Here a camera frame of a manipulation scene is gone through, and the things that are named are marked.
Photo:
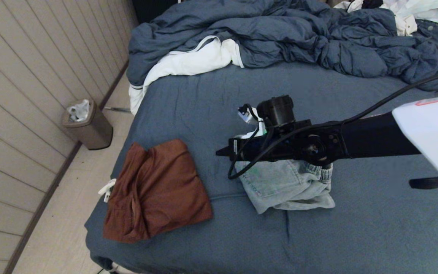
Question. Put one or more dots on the white clothes pile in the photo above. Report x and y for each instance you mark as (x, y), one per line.
(413, 11)

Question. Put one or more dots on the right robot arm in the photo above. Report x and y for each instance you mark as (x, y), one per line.
(375, 137)

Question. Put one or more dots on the brown trash bin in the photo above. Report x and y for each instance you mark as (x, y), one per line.
(92, 131)

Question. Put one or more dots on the crumpled blue duvet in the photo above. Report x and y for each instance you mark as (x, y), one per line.
(280, 30)

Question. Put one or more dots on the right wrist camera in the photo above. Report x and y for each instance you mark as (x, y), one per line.
(276, 110)

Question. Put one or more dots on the black furniture panel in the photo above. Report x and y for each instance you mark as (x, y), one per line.
(150, 9)

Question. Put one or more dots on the clear plastic bag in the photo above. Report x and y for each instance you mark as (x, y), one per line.
(79, 111)

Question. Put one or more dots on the black garment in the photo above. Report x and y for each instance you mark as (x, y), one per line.
(372, 3)

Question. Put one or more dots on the brown shorts with white print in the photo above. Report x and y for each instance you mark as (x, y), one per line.
(165, 186)

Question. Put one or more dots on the bed with blue sheet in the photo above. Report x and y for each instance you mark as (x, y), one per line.
(375, 228)

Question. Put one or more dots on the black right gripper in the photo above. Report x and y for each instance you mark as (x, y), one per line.
(280, 146)

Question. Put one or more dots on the light blue denim shorts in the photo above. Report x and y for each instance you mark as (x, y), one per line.
(287, 186)

